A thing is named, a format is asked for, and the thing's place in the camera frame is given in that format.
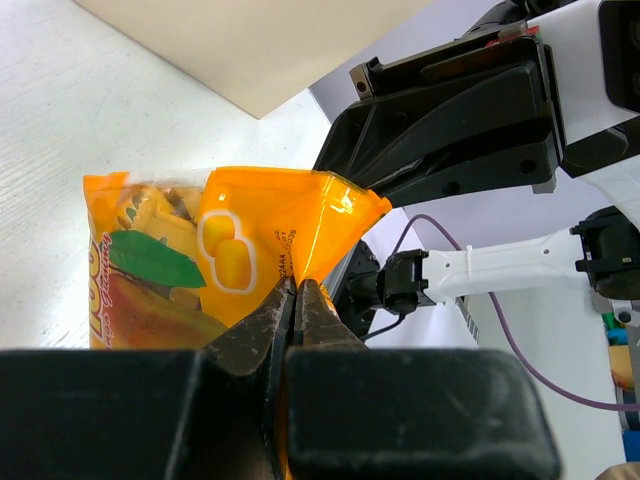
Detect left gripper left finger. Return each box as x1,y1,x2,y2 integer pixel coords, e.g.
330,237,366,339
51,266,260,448
204,277,296,377

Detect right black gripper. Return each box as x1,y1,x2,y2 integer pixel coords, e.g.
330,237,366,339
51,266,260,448
314,27,566,206

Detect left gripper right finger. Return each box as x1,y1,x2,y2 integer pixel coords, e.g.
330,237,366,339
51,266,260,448
294,279,368,353

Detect orange mango gummy packet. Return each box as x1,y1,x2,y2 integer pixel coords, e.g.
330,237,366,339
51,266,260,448
83,167,391,350

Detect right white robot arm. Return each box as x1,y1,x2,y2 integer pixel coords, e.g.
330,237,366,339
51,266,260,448
315,29,639,340

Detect brown paper bag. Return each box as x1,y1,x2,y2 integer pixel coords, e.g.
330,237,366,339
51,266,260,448
80,0,427,119

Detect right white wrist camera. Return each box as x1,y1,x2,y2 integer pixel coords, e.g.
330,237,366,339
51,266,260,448
527,1,639,178

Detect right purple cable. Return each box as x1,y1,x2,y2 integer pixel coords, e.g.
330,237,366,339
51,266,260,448
392,213,640,414

